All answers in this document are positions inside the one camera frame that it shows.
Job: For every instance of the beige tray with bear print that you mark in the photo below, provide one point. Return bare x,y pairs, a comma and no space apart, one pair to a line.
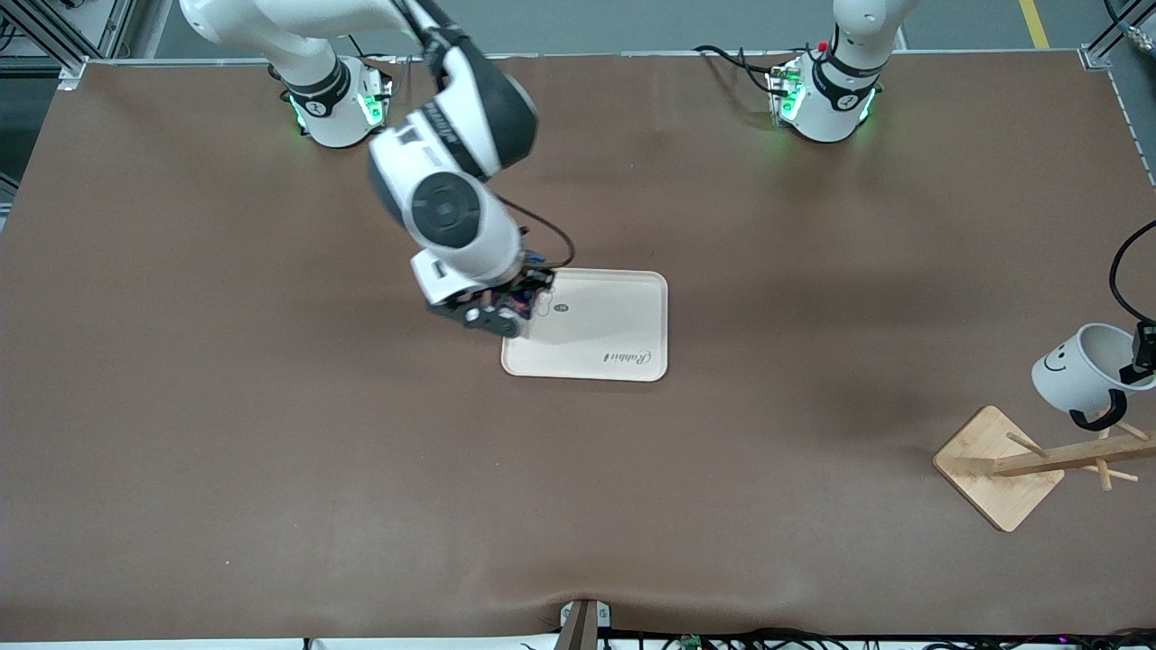
596,334

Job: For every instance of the brown table mat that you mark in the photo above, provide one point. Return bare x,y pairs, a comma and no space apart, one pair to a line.
361,451

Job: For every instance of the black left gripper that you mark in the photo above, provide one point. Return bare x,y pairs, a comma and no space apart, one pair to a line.
1146,344

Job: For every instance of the wooden mug rack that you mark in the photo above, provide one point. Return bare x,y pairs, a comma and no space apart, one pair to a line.
993,478

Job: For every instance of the blue milk carton green cap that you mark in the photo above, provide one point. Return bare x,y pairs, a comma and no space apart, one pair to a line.
521,300

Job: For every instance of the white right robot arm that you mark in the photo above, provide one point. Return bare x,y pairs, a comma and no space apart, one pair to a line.
470,117

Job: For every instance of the aluminium frame post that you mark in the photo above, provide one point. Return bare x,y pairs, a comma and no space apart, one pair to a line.
1104,50
54,50

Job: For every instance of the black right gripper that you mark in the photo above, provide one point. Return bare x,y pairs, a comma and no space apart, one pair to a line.
522,291

